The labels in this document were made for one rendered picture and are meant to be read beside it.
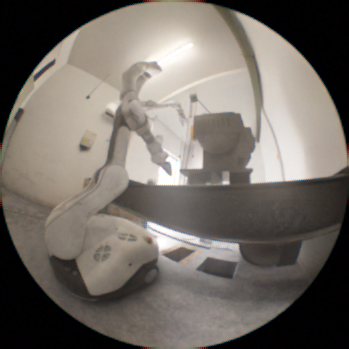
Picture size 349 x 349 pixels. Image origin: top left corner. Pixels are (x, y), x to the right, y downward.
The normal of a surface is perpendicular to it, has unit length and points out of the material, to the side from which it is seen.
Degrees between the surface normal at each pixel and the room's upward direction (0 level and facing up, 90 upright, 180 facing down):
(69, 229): 90
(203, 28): 180
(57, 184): 90
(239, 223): 90
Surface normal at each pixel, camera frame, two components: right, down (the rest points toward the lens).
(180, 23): -0.12, 0.96
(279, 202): -0.60, -0.27
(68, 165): 0.79, -0.06
